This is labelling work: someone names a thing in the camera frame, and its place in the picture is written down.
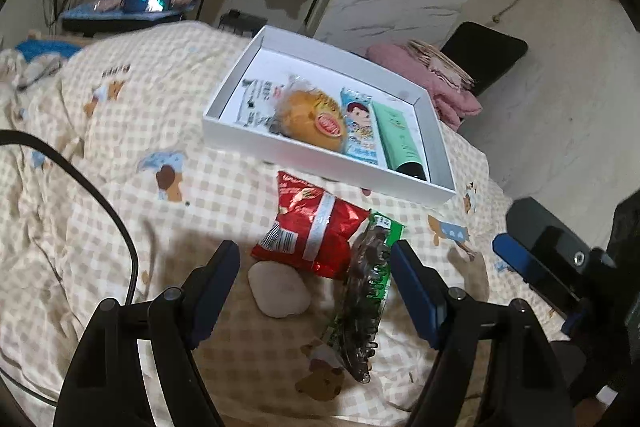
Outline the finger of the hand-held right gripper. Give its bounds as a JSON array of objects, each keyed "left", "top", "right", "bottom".
[
  {"left": 492, "top": 197, "right": 618, "bottom": 313},
  {"left": 560, "top": 304, "right": 591, "bottom": 338}
]

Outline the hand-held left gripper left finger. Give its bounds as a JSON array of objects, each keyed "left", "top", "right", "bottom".
[{"left": 52, "top": 239, "right": 242, "bottom": 427}]

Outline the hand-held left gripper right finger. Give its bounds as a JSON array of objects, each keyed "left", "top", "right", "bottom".
[{"left": 390, "top": 239, "right": 576, "bottom": 427}]

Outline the white smooth stone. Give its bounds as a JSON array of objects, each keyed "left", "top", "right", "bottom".
[{"left": 248, "top": 260, "right": 312, "bottom": 319}]

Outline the green striped packet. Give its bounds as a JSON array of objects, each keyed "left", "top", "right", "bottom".
[{"left": 320, "top": 212, "right": 407, "bottom": 358}]

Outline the red snack bag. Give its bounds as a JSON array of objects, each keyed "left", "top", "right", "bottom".
[{"left": 250, "top": 170, "right": 372, "bottom": 280}]

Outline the white cardboard box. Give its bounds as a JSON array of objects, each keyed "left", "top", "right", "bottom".
[{"left": 202, "top": 24, "right": 458, "bottom": 206}]

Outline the green tube with black cap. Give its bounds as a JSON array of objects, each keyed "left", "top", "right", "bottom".
[{"left": 374, "top": 101, "right": 430, "bottom": 182}]

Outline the blue cartoon snack packet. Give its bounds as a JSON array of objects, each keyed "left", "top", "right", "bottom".
[{"left": 340, "top": 87, "right": 381, "bottom": 166}]

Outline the bread with red label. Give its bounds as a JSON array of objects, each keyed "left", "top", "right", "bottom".
[{"left": 270, "top": 76, "right": 351, "bottom": 154}]

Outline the checkered bear printed blanket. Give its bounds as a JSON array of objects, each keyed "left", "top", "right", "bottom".
[{"left": 0, "top": 21, "right": 571, "bottom": 427}]

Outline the pink fleece blanket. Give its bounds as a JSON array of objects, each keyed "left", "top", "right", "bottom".
[{"left": 366, "top": 44, "right": 483, "bottom": 132}]

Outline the black chair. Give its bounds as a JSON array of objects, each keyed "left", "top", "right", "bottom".
[{"left": 440, "top": 22, "right": 529, "bottom": 96}]

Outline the stack of beige folded cloths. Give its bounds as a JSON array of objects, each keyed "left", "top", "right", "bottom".
[{"left": 407, "top": 39, "right": 476, "bottom": 90}]

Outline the black storage crate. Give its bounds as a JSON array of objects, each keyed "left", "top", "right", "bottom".
[{"left": 217, "top": 9, "right": 268, "bottom": 38}]

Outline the blue cloth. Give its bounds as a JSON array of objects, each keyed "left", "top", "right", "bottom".
[{"left": 15, "top": 38, "right": 83, "bottom": 62}]

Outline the blue patterned side table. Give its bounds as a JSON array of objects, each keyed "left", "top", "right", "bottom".
[{"left": 60, "top": 0, "right": 201, "bottom": 32}]

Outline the black cable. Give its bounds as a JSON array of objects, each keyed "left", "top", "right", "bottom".
[{"left": 0, "top": 130, "right": 140, "bottom": 408}]

